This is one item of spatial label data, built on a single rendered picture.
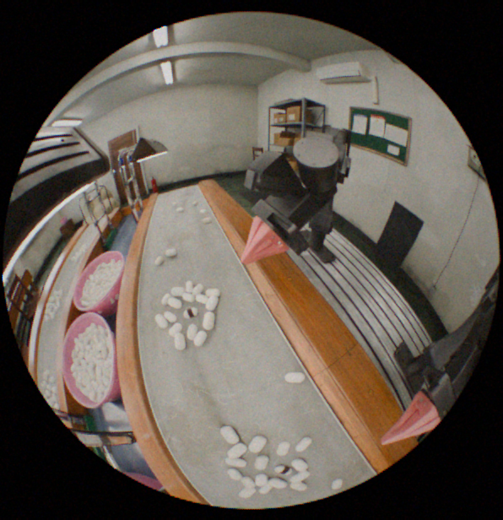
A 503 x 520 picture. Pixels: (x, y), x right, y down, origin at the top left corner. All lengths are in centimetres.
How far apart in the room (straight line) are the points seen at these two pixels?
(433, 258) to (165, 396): 217
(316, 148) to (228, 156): 463
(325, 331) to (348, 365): 9
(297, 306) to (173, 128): 466
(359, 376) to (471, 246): 187
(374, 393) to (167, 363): 40
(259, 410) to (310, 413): 9
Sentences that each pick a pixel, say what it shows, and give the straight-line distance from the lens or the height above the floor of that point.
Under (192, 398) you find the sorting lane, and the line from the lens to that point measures 32.
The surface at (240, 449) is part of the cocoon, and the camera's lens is 30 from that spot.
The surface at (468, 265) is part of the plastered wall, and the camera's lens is 209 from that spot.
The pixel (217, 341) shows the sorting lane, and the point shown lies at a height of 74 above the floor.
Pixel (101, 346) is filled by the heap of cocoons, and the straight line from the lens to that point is 47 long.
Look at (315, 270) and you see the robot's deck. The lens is 55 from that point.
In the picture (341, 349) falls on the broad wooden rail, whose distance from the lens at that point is 33.
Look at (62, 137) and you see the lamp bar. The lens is 16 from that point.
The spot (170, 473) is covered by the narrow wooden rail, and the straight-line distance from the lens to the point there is 38.
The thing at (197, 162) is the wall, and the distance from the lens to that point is 469.
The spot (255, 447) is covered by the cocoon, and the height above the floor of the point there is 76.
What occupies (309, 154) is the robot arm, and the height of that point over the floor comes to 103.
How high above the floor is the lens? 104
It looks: 43 degrees down
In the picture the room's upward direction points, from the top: straight up
